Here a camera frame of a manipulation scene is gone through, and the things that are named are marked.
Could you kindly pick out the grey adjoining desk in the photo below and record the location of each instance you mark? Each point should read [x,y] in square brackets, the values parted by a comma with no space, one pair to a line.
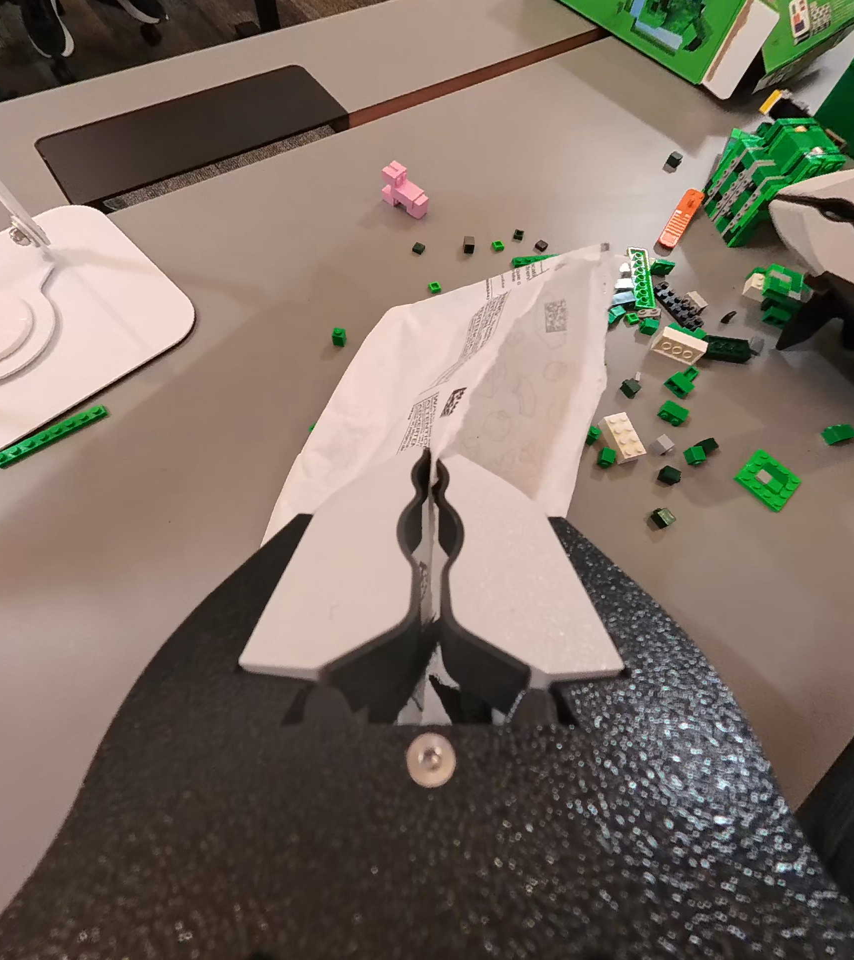
[397,60]

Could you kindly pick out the white studded brick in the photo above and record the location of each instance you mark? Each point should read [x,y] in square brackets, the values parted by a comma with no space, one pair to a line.
[621,439]

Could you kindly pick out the black desk pad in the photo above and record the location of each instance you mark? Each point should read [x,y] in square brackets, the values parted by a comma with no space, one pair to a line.
[187,120]

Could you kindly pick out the white booklet stand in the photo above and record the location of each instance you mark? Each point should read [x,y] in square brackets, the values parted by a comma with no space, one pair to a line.
[97,300]

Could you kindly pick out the green slope brick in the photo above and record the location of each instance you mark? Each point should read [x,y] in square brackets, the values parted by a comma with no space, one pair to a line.
[839,433]

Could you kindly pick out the green square frame plate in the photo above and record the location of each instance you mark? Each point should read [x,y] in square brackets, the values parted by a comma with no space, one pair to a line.
[749,480]

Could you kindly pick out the green brick model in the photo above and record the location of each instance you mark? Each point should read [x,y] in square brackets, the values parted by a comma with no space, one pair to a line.
[764,180]

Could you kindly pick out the pink pig figure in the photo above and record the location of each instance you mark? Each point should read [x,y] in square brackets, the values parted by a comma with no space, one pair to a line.
[404,191]

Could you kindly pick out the black studded plate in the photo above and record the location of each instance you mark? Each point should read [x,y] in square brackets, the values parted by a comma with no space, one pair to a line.
[680,304]

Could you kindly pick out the white paper bag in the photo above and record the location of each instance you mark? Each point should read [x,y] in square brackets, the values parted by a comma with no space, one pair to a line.
[532,390]

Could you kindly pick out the long green plate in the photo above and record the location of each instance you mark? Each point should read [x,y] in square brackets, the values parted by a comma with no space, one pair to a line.
[532,261]
[52,436]

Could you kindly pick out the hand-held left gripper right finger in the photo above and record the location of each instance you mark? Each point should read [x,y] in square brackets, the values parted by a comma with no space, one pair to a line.
[532,592]

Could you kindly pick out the grey small brick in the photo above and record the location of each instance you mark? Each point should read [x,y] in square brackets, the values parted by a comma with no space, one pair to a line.
[663,445]

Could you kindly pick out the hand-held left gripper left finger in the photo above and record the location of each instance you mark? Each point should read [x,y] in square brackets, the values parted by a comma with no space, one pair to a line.
[329,592]

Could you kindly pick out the orange brick separator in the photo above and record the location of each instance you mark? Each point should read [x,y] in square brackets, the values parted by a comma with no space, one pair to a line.
[681,217]

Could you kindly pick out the green toy box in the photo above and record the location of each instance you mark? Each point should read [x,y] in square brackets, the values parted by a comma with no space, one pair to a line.
[659,45]

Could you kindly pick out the bright green holed plate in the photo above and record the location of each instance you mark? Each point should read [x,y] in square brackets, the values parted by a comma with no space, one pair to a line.
[642,277]

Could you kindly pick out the cream upturned brick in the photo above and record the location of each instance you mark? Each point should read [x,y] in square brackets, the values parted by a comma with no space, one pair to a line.
[678,345]

